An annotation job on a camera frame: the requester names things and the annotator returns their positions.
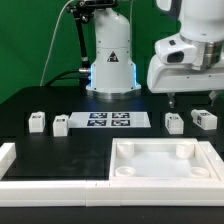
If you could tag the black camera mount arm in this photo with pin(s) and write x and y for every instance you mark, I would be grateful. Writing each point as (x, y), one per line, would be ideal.
(82, 12)

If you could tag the white marker tag sheet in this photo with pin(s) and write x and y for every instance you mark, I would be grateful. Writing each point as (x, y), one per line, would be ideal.
(109, 120)

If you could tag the white square table top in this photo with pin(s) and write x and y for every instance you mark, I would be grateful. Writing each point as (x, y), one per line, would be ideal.
(164, 159)

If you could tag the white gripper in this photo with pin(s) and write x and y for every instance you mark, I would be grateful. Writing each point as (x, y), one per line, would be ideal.
(174, 78)

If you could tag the white U-shaped fence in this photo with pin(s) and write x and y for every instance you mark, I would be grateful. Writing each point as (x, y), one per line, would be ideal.
(115, 192)

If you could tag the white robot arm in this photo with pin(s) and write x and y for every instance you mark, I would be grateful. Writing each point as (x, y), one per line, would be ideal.
(188, 61)

